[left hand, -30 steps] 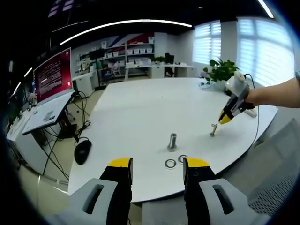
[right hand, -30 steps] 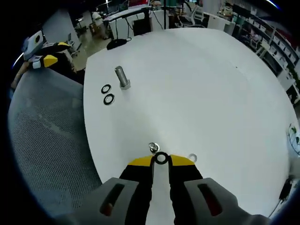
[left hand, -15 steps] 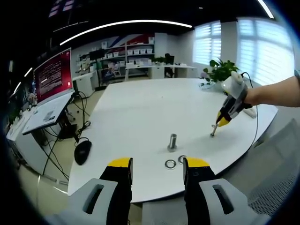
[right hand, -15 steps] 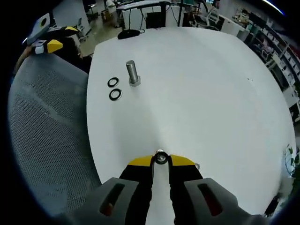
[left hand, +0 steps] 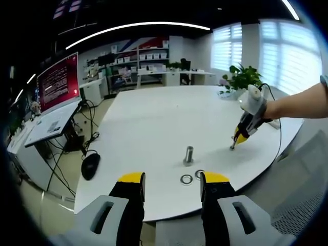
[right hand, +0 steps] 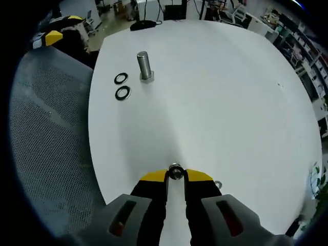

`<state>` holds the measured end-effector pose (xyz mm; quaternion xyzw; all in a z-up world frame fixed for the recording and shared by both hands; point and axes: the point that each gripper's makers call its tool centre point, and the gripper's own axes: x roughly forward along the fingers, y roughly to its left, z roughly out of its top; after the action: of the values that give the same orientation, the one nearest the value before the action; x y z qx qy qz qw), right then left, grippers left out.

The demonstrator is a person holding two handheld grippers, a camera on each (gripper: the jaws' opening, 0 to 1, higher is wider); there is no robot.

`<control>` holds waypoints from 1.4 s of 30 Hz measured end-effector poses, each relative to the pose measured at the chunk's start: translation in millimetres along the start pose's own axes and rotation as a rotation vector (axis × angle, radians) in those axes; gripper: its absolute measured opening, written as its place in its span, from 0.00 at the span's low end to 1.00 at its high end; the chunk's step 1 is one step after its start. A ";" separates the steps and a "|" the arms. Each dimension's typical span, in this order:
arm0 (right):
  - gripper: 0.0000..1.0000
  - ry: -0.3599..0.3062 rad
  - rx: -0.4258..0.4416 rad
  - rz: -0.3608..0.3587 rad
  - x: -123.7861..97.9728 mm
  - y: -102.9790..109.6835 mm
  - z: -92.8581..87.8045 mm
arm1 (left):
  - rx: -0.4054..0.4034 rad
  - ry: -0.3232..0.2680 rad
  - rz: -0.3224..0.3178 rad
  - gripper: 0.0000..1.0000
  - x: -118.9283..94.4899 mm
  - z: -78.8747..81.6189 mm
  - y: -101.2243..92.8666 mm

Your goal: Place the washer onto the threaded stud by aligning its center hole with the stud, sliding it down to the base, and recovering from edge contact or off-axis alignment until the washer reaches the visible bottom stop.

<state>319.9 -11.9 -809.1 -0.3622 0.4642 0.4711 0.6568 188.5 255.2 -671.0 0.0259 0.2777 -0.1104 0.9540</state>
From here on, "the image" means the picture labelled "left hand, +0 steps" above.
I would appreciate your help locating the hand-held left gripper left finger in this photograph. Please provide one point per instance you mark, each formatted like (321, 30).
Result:
(128, 205)

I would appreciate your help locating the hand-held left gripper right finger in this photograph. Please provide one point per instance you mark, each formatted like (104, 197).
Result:
(215, 205)

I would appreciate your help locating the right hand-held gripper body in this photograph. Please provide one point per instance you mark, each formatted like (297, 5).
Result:
(253, 101)

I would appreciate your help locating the large steel washer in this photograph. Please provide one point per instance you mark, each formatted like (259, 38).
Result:
(182, 179)
(196, 174)

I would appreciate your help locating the large threaded steel stud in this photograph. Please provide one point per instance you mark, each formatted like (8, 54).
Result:
(189, 153)

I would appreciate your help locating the green potted plant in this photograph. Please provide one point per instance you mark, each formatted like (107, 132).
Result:
(243, 77)

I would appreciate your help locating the black computer mouse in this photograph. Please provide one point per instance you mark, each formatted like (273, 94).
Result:
(91, 166)

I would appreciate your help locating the window blinds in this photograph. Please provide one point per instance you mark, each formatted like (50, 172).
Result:
(292, 56)
(228, 46)

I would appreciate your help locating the person's light blue shirt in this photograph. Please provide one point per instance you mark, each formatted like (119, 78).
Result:
(325, 84)

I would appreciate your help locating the long white desk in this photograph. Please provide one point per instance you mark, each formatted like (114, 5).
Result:
(179, 74)

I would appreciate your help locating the grey mesh office chair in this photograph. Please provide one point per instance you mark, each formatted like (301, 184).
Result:
(294, 205)

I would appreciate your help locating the curved ceiling light strip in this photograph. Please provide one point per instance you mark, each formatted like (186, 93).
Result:
(290, 9)
(138, 25)

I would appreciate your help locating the white tilting desk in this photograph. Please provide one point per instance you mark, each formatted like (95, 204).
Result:
(51, 128)

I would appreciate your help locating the shelving with white bins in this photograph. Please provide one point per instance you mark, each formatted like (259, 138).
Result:
(143, 57)

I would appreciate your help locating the red screen monitor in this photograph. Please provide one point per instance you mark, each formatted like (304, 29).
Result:
(57, 82)

